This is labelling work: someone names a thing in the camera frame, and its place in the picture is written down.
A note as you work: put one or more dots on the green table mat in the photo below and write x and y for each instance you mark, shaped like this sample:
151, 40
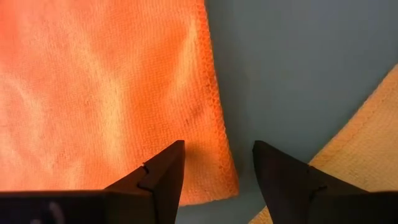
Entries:
295, 62

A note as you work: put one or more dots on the yellow microfiber towel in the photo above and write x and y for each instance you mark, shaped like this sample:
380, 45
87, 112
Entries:
367, 149

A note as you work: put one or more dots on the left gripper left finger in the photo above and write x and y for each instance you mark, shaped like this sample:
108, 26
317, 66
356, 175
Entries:
164, 174

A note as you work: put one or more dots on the orange microfiber towel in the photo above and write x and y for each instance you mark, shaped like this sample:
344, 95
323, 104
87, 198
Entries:
93, 93

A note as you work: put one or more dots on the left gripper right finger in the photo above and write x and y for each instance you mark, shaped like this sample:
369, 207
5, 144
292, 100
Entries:
280, 177

